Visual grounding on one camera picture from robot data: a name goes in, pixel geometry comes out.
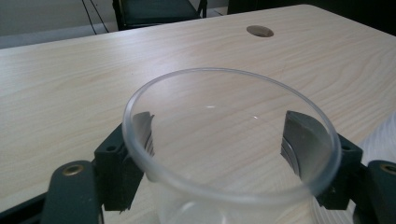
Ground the black folding chair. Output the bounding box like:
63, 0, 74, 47
112, 0, 208, 32

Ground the thin black wall cable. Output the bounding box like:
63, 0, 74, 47
90, 0, 110, 34

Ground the black outlet cable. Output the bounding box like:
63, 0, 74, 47
80, 0, 97, 35

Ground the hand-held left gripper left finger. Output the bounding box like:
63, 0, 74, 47
93, 111, 155, 213

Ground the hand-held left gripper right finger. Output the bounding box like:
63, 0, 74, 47
280, 110, 363, 210

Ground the clear plastic cup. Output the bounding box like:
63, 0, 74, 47
121, 67, 343, 224

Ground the stack of clear cups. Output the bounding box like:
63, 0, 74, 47
311, 111, 396, 224

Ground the round table cable hole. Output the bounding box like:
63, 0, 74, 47
246, 24, 276, 38

